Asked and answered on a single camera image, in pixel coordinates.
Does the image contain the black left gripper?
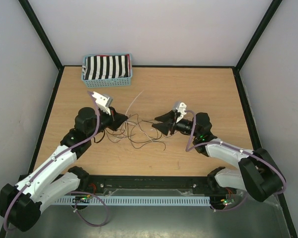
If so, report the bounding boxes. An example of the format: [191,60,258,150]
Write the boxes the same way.
[87,106,127,138]

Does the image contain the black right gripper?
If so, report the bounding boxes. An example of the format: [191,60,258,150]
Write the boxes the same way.
[151,110,199,137]

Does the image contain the white zip tie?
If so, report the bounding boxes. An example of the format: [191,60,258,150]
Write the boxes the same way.
[125,90,144,116]

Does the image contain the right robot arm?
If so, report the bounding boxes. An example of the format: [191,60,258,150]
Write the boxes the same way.
[152,110,286,202]

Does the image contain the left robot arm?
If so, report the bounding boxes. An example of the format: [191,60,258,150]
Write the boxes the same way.
[0,107,128,232]

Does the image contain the light blue plastic basket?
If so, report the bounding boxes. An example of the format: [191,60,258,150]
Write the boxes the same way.
[81,53,133,88]

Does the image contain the black white striped cloth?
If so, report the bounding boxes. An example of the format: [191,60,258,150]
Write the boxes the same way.
[82,54,132,80]

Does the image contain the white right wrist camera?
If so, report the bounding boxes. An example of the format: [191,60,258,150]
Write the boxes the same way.
[172,101,187,123]

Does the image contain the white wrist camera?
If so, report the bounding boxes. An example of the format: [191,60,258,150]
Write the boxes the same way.
[92,91,113,115]
[172,101,187,123]

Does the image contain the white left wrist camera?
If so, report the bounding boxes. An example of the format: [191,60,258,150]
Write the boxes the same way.
[92,91,113,115]

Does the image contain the tangled thin wire bundle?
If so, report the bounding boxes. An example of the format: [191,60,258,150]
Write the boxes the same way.
[104,114,169,152]

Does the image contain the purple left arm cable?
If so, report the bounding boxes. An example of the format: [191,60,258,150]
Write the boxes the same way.
[3,90,111,232]

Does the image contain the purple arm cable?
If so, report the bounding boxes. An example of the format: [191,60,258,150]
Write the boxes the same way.
[185,110,288,213]
[3,90,111,232]

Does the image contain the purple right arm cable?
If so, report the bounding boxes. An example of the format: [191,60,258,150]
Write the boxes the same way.
[185,110,288,213]

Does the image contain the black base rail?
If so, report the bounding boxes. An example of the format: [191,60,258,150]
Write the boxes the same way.
[76,175,237,196]

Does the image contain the light blue slotted cable duct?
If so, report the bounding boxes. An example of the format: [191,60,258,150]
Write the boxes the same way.
[54,196,210,206]

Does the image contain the black aluminium frame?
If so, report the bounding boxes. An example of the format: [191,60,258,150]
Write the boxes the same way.
[0,0,298,238]

